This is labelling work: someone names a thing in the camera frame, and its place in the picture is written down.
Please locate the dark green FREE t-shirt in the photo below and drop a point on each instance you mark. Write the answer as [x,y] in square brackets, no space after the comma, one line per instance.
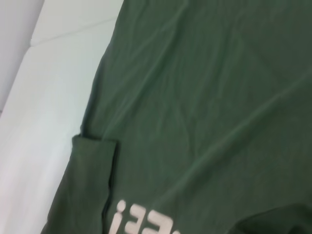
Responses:
[195,97]

